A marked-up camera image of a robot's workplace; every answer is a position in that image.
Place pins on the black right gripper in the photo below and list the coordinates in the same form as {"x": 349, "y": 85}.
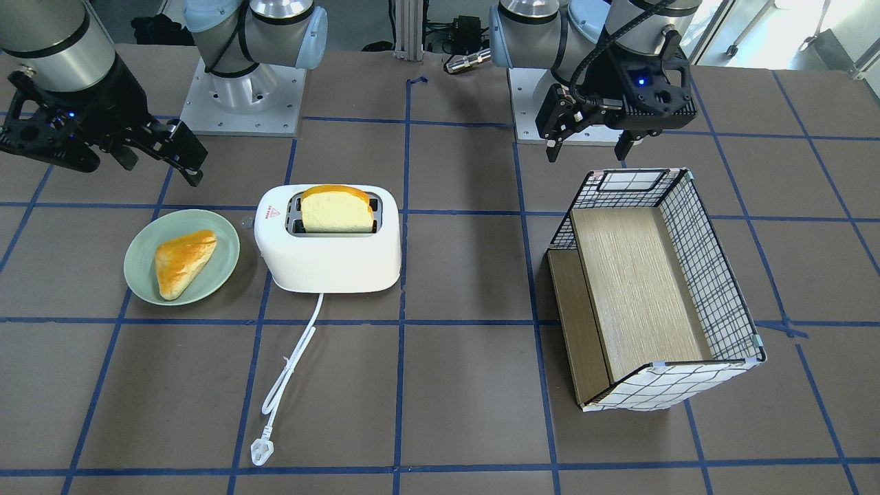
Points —
{"x": 112, "y": 103}

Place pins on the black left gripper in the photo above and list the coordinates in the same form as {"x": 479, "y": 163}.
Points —
{"x": 611, "y": 80}

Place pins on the white two-slot toaster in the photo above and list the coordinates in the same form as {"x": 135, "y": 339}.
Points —
{"x": 328, "y": 262}

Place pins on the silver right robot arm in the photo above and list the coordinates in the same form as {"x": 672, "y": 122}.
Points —
{"x": 64, "y": 47}

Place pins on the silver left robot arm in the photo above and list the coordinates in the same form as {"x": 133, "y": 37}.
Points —
{"x": 566, "y": 39}

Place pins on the sliced bread in toaster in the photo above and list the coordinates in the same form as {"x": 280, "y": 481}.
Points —
{"x": 336, "y": 209}

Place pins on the triangular golden bread bun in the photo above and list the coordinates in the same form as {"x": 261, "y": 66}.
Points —
{"x": 178, "y": 261}

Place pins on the light green round plate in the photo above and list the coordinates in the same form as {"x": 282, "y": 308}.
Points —
{"x": 139, "y": 262}

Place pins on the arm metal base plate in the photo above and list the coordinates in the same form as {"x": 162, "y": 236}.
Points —
{"x": 264, "y": 103}
{"x": 528, "y": 88}

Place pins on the aluminium frame post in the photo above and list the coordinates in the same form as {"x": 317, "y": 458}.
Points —
{"x": 409, "y": 27}

